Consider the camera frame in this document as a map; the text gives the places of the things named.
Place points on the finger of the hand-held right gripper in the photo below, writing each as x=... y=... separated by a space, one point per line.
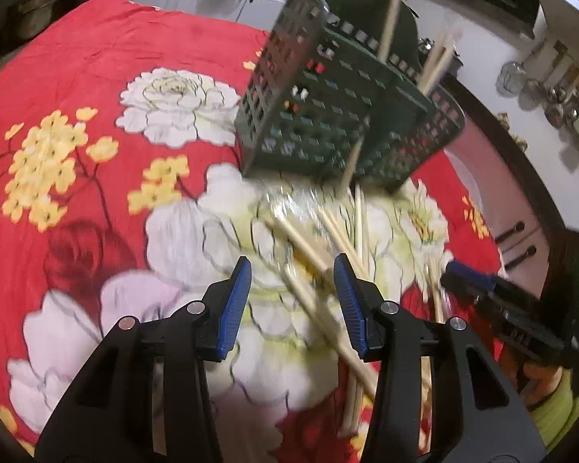
x=506 y=313
x=470 y=272

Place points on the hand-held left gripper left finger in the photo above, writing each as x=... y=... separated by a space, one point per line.
x=234 y=308

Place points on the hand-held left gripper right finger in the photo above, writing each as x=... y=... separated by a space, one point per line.
x=352 y=308

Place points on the pile of wooden chopsticks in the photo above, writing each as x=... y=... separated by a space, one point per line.
x=301 y=248

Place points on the green plastic utensil basket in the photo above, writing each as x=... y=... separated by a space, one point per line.
x=328 y=125

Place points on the person's right hand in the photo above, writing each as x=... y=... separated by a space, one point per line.
x=540 y=378

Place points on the red floral blanket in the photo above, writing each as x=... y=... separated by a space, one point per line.
x=77 y=82

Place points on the stacked steel pots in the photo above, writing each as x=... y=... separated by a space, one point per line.
x=36 y=12

